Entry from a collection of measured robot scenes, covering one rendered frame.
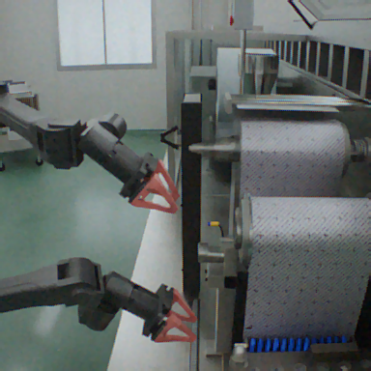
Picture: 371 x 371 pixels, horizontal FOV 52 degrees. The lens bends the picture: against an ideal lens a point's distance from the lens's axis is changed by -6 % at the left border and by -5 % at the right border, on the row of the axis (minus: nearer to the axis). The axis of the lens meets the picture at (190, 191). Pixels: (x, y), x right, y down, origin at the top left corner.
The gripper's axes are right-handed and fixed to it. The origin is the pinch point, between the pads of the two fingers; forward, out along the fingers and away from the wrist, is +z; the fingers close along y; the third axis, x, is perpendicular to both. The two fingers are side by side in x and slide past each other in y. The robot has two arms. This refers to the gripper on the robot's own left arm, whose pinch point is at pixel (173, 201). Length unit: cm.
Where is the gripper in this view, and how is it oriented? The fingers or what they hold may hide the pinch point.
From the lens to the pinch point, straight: 74.3
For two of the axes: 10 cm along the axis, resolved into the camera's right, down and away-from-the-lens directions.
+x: 6.4, -7.0, -3.1
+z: 7.7, 6.0, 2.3
